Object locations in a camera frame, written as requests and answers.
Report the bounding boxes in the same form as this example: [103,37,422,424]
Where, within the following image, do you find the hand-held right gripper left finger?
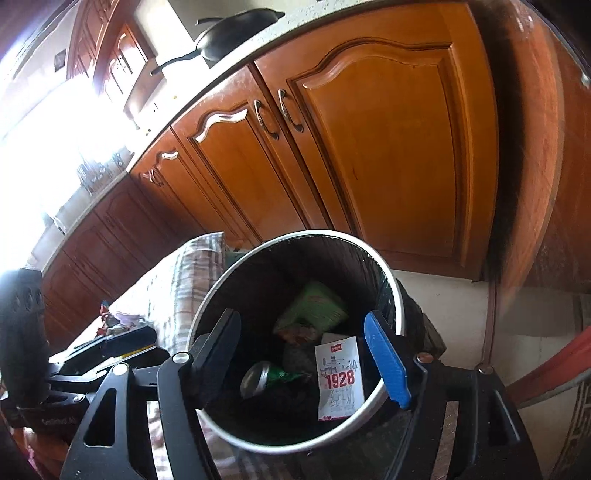
[59,308,242,480]

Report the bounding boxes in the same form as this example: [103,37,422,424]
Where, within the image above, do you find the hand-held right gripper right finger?
[364,310,539,480]

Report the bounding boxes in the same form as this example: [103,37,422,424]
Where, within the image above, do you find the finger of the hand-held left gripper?
[60,346,171,377]
[74,325,156,357]

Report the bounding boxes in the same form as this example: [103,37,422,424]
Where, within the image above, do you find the green foil snack bag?
[239,361,315,400]

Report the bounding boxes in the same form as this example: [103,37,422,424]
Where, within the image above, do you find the red white carton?
[315,336,365,422]

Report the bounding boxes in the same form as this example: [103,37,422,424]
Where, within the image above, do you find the white rim trash bin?
[185,229,432,450]

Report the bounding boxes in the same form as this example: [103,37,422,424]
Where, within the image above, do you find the light green packet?
[273,281,349,344]

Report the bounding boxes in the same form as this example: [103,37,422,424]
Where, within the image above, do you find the red wrapper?
[98,300,116,337]

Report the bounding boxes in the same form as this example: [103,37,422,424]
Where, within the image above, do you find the plaid tablecloth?
[108,231,462,480]

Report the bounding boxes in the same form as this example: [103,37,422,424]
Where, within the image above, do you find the sink faucet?
[44,212,68,236]

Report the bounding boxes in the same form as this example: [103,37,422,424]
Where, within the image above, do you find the kitchen window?
[0,69,139,278]

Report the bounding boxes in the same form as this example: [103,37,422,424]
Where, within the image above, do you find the wooden lower cabinets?
[39,0,568,352]

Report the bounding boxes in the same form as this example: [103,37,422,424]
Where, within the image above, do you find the wooden cabinets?
[67,0,155,107]
[39,0,568,352]

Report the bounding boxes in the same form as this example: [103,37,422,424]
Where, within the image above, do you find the stone kitchen countertop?
[28,0,389,273]

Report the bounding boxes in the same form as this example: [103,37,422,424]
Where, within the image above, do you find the wooden upper cabinets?
[67,0,155,107]

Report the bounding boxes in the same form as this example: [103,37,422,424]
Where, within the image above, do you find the black wok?
[150,8,286,77]

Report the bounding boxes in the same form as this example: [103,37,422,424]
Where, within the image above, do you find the wooden door frame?
[471,0,591,416]

